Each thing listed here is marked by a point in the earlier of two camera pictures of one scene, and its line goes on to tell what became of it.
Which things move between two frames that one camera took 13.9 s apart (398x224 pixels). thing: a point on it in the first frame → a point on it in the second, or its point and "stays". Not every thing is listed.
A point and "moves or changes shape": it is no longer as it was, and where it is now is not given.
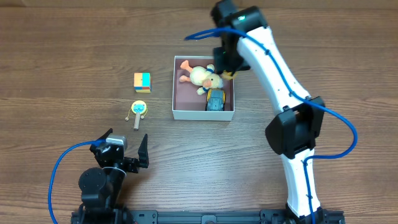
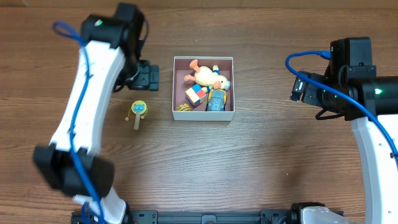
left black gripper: [125, 160] → [149, 78]
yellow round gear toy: [228, 75] → [184, 107]
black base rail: [265, 216] stays
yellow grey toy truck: [216, 100] stays
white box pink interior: [188, 104] stays
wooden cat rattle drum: [140, 107] stays
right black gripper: [228, 65] → [310, 92]
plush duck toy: [204, 78] moves or changes shape
